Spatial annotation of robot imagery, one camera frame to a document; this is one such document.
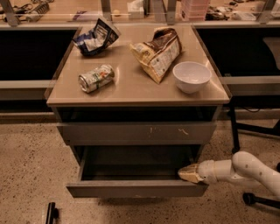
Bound silver green soda can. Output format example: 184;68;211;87
78;65;115;93

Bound grey drawer cabinet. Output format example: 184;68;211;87
44;24;233;176

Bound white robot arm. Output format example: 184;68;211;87
178;151;280;199

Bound black chair base caster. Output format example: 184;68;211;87
242;192;280;209

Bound white bowl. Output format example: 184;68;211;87
172;61;212;94

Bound grey top drawer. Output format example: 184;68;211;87
58;122;216;146

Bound white tissue box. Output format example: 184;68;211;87
127;0;144;19

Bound blue white chip bag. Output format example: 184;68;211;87
73;17;121;56

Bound black object on floor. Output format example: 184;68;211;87
45;202;59;224

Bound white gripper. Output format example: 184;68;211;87
178;160;234;184

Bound brown yellow chip bag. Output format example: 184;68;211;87
129;27;182;84

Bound grey drawer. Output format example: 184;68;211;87
58;122;216;146
66;145;207;198

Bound pink stacked bins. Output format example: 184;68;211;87
180;0;210;22

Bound black table leg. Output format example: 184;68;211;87
228;103;240;154

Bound coiled black cable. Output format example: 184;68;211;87
25;1;51;23

